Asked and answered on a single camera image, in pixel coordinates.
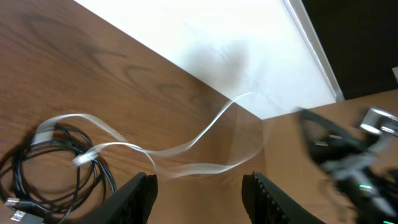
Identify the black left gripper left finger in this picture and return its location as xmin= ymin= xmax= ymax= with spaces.
xmin=79 ymin=172 xmax=158 ymax=224

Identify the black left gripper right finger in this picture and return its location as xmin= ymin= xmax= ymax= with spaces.
xmin=241 ymin=172 xmax=324 ymax=224

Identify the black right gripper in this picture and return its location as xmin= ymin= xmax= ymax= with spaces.
xmin=298 ymin=109 xmax=397 ymax=223

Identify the white USB cable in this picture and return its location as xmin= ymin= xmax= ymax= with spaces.
xmin=30 ymin=91 xmax=268 ymax=180

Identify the black USB cable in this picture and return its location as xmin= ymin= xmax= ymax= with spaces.
xmin=0 ymin=123 xmax=118 ymax=224

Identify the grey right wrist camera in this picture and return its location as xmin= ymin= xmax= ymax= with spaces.
xmin=359 ymin=108 xmax=397 ymax=137

